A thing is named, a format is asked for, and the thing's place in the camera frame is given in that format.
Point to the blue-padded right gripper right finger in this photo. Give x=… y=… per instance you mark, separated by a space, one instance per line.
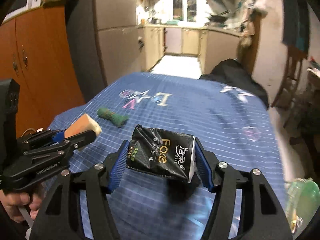
x=261 y=214

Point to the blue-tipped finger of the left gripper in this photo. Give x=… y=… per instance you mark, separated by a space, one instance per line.
x=58 y=136

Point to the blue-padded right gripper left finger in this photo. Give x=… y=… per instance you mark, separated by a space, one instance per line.
x=60 y=214

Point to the yellow sponge block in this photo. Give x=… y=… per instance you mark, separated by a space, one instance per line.
x=82 y=124

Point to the green-lined trash bin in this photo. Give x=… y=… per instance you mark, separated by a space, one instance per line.
x=302 y=204

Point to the beige kitchen cabinets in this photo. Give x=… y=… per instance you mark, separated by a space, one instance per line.
x=209 y=44

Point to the person's left hand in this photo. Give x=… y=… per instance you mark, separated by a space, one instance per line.
x=12 y=201

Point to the green rolled cloth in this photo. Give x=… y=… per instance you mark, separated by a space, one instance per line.
x=116 y=119

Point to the orange wooden cabinet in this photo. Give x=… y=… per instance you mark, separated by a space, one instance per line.
x=35 y=53

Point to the grey refrigerator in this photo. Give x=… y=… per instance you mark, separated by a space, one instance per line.
x=103 y=41

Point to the black cloth bag on floor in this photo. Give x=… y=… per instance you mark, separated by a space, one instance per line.
x=232 y=73

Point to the wooden chair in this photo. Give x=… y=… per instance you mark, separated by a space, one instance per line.
x=291 y=77

